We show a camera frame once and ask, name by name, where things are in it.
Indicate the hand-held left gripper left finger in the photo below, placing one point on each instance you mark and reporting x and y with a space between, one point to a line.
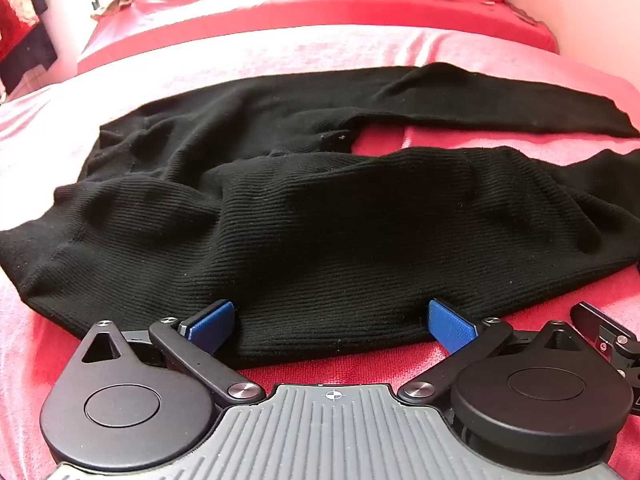
212 327

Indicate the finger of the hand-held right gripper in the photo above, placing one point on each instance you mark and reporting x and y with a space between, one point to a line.
595 322

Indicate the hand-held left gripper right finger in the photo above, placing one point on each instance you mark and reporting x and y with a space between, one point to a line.
450 327

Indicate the pink blanket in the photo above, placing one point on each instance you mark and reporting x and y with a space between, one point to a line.
300 55

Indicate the red bed sheet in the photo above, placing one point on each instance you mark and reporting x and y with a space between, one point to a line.
250 10

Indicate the black hanging garment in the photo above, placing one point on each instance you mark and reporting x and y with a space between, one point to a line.
42 50

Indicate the brown crumpled cloth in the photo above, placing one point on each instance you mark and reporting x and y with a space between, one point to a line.
125 2

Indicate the red patterned hanging cloth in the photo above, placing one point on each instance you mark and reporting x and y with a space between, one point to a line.
15 20

